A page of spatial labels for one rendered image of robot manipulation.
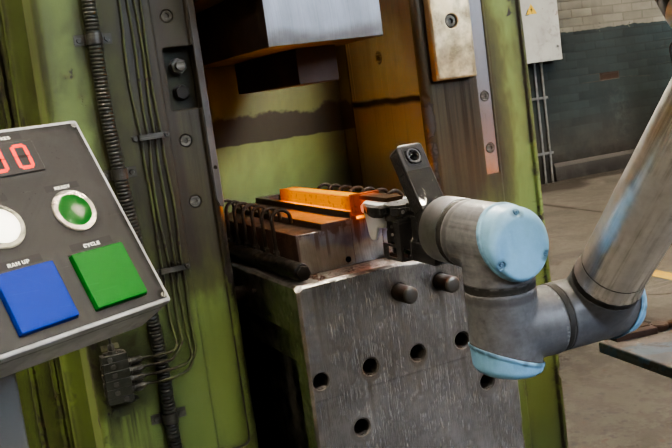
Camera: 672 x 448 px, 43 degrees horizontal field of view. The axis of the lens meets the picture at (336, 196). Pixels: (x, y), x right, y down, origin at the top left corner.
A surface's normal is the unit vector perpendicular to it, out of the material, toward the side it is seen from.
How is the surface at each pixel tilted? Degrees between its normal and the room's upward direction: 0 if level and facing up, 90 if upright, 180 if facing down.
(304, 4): 90
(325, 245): 90
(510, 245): 86
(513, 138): 90
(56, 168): 60
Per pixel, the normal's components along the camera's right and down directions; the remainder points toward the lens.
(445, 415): 0.44, 0.05
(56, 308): 0.61, -0.51
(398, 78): -0.89, 0.17
